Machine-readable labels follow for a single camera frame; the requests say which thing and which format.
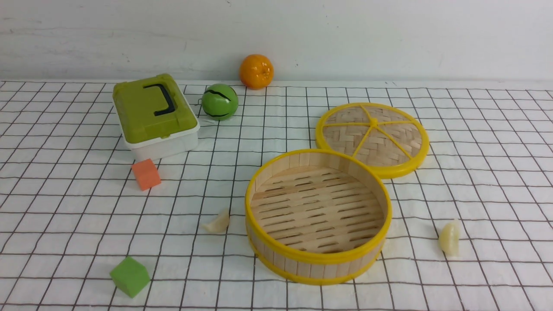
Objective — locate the white dumpling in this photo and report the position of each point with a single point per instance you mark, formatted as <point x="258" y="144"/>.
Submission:
<point x="219" y="224"/>

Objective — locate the pale yellow dumpling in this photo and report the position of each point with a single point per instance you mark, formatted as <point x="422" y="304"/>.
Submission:
<point x="449" y="238"/>

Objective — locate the yellow bamboo steamer tray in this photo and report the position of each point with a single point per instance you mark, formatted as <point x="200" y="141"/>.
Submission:
<point x="316" y="216"/>

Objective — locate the yellow bamboo steamer lid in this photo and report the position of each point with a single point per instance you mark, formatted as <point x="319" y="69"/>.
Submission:
<point x="387" y="140"/>

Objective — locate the green toy watermelon ball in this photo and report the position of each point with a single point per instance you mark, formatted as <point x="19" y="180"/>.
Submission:
<point x="220" y="101"/>

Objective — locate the orange toy fruit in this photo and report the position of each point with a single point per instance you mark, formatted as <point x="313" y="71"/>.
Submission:
<point x="256" y="71"/>

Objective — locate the green lidded storage box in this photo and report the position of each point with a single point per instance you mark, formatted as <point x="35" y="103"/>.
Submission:
<point x="155" y="118"/>

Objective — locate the orange foam cube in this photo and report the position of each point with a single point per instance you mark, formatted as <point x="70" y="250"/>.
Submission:
<point x="146" y="174"/>

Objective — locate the green foam cube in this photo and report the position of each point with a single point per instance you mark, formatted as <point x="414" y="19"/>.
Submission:
<point x="130" y="276"/>

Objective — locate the white grid tablecloth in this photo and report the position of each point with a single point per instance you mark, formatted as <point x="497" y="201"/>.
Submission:
<point x="71" y="209"/>

